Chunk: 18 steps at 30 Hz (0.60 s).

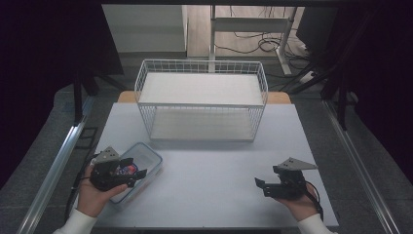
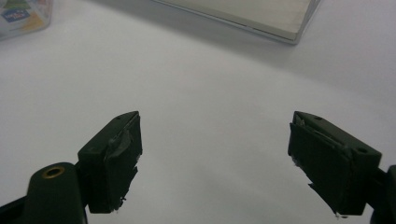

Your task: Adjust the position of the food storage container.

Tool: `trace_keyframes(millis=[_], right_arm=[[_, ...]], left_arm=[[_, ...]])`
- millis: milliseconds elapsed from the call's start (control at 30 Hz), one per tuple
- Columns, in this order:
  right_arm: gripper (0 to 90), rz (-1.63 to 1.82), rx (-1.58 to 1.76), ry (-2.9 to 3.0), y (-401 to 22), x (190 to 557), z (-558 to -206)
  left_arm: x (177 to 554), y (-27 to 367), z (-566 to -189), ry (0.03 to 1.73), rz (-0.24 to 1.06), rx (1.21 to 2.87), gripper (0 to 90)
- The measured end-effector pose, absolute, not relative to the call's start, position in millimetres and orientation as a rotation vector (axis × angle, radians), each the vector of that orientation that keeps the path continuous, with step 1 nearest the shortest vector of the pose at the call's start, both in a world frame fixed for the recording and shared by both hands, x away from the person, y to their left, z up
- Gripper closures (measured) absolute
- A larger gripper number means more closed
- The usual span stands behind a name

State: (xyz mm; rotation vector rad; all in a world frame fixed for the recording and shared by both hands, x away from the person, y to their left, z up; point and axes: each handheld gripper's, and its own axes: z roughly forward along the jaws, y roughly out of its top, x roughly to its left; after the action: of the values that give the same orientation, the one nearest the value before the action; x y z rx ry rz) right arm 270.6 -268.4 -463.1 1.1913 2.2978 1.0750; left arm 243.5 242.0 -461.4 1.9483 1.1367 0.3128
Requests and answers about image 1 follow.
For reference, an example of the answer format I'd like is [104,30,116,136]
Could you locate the person's left hand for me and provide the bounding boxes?
[76,163,130,218]

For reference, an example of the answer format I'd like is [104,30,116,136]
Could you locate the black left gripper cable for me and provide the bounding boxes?
[63,154,96,222]

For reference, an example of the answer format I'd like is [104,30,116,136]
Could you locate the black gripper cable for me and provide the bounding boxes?
[63,154,96,222]
[303,180,325,222]

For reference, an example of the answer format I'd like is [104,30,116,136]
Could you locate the white cabinet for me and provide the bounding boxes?
[100,4,189,55]

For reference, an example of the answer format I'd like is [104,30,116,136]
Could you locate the white power strip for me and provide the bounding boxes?
[298,70,318,85]

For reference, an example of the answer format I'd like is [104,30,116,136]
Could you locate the black metal stand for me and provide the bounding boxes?
[72,66,126,127]
[287,48,359,132]

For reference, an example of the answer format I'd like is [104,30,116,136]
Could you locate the clear plastic container blue rim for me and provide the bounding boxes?
[109,141,164,205]

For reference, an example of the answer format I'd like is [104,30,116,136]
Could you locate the red and blue small packets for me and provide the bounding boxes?
[116,163,139,176]

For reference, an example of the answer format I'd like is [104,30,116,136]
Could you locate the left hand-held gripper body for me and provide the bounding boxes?
[90,146,130,192]

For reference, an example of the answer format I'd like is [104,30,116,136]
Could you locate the aluminium rail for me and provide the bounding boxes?
[15,96,95,234]
[321,99,402,234]

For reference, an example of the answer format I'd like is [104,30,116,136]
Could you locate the white wire shelf rack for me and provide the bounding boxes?
[133,58,270,143]

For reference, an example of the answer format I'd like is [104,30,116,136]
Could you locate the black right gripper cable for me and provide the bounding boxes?
[303,180,325,222]

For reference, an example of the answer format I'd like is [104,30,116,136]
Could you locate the black floor cables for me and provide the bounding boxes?
[214,5,315,71]

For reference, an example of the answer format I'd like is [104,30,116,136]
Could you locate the person's right hand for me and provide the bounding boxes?
[275,189,320,223]

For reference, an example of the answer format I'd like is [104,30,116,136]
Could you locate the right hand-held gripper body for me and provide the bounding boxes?
[262,157,319,200]

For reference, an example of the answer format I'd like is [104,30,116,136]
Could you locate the white desk frame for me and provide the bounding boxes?
[208,4,299,77]

